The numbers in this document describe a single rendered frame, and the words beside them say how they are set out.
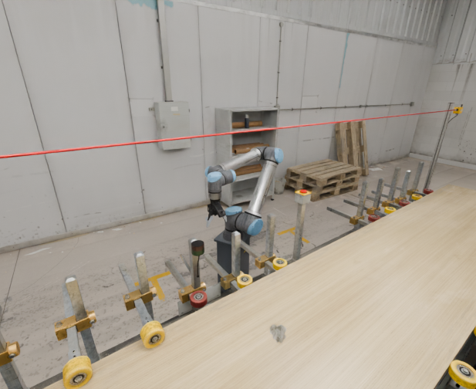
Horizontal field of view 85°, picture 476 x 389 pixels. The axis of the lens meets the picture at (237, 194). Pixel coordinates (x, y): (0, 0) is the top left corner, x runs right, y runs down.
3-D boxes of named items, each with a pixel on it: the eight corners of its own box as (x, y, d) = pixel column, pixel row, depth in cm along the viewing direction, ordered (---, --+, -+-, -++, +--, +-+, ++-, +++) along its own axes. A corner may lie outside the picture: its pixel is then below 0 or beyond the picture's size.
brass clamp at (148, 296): (123, 303, 116) (122, 294, 114) (153, 291, 123) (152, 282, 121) (127, 312, 111) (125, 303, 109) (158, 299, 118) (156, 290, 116)
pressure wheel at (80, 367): (68, 356, 85) (93, 353, 90) (58, 377, 85) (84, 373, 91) (69, 371, 80) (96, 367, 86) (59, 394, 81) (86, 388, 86)
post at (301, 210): (291, 260, 181) (297, 201, 164) (295, 258, 184) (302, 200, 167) (295, 264, 178) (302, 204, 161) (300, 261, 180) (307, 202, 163)
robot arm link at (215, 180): (225, 173, 167) (214, 176, 160) (225, 191, 172) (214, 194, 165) (214, 170, 173) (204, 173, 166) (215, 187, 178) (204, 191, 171)
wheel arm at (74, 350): (62, 289, 123) (60, 282, 121) (71, 285, 124) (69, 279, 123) (72, 378, 85) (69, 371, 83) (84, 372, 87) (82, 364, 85)
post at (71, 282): (90, 363, 114) (63, 275, 96) (99, 359, 116) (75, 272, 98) (92, 370, 112) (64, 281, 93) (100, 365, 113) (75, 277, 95)
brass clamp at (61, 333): (57, 331, 102) (54, 321, 101) (95, 315, 110) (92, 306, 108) (58, 343, 98) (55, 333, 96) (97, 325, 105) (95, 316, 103)
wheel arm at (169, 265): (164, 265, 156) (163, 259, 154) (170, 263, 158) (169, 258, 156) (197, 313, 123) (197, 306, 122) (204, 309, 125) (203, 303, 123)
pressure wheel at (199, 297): (188, 312, 127) (187, 293, 123) (203, 305, 131) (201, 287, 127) (196, 323, 121) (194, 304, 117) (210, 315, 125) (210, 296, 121)
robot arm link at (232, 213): (232, 220, 237) (232, 202, 230) (247, 226, 226) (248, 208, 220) (221, 226, 226) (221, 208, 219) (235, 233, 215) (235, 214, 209)
